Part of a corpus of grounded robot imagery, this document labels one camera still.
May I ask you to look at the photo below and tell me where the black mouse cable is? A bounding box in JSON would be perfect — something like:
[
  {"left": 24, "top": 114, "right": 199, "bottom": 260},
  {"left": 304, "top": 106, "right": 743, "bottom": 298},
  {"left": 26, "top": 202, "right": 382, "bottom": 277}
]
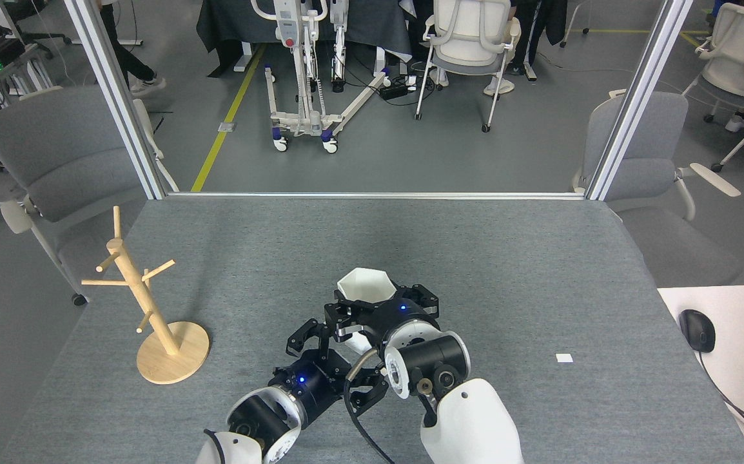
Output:
[{"left": 697, "top": 351, "right": 744, "bottom": 453}]

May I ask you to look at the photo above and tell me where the grey fabric chair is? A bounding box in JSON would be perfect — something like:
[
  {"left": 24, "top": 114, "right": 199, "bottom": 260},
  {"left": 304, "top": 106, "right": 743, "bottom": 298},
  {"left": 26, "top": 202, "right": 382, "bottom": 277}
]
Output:
[
  {"left": 0, "top": 85, "right": 180, "bottom": 307},
  {"left": 571, "top": 90, "right": 744, "bottom": 288}
]

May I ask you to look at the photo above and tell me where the silver frame crossbar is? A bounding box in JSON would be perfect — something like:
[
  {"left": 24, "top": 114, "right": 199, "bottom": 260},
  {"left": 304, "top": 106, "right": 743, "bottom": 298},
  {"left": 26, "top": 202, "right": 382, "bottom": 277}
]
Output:
[{"left": 166, "top": 191, "right": 587, "bottom": 201}]

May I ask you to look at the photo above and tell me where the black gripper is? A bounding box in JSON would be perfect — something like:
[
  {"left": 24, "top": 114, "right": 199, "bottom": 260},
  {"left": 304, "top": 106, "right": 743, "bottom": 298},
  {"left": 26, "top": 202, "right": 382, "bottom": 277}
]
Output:
[
  {"left": 324, "top": 283, "right": 442, "bottom": 354},
  {"left": 273, "top": 318, "right": 390, "bottom": 431}
]

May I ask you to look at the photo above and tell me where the black computer mouse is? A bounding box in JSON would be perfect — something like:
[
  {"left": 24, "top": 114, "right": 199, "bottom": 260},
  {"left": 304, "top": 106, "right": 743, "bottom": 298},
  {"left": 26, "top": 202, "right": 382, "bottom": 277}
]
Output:
[{"left": 678, "top": 309, "right": 717, "bottom": 354}]

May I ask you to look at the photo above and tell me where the white mesh office chair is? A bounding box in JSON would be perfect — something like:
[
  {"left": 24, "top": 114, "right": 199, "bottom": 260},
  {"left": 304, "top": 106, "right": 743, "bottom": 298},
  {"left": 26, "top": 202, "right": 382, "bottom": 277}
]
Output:
[
  {"left": 681, "top": 3, "right": 744, "bottom": 173},
  {"left": 413, "top": 0, "right": 523, "bottom": 134}
]

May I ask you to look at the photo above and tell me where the white faceted cup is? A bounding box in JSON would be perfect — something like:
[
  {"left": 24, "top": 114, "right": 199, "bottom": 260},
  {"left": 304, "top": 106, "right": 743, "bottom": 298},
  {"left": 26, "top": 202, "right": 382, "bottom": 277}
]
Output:
[{"left": 336, "top": 267, "right": 391, "bottom": 354}]

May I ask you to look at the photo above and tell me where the silver frame post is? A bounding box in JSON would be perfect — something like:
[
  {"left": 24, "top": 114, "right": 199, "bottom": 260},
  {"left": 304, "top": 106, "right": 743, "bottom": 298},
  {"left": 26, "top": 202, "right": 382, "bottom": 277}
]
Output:
[
  {"left": 585, "top": 0, "right": 696, "bottom": 202},
  {"left": 64, "top": 0, "right": 168, "bottom": 201}
]

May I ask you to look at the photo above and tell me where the white stand on wheels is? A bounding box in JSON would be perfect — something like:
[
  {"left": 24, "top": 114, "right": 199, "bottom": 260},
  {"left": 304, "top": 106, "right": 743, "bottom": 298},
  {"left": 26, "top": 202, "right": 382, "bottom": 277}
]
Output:
[{"left": 250, "top": 0, "right": 393, "bottom": 155}]

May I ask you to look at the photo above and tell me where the person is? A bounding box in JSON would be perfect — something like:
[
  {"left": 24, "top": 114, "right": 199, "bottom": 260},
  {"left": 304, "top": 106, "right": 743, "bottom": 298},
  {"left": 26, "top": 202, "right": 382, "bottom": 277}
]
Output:
[
  {"left": 506, "top": 0, "right": 570, "bottom": 82},
  {"left": 97, "top": 0, "right": 168, "bottom": 98}
]

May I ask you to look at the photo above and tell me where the wooden cup rack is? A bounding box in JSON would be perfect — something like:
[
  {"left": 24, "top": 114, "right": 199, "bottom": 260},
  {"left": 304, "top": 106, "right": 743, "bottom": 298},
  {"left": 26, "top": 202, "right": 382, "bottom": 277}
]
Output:
[{"left": 81, "top": 206, "right": 210, "bottom": 386}]

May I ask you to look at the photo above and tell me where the dark table cloth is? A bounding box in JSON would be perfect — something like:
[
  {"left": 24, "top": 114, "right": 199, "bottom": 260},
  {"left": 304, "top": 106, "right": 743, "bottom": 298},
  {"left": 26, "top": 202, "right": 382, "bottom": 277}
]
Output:
[{"left": 195, "top": 0, "right": 413, "bottom": 79}]

